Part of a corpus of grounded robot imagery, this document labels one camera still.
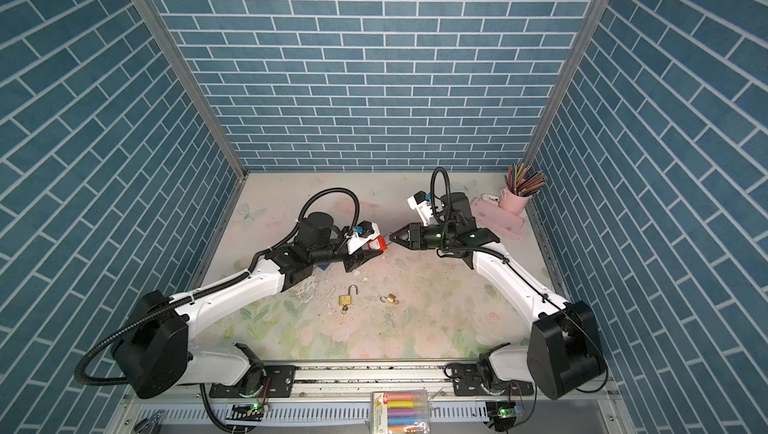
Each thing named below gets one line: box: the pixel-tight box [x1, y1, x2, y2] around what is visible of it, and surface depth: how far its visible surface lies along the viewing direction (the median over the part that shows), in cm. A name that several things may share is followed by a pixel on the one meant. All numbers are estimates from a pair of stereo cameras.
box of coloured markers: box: [370, 390, 431, 434], surface depth 70 cm
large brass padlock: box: [338, 284, 358, 315], surface depth 90 cm
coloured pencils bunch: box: [504, 163, 549, 197], surface depth 104 cm
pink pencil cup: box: [498, 188, 531, 215], surface depth 107 cm
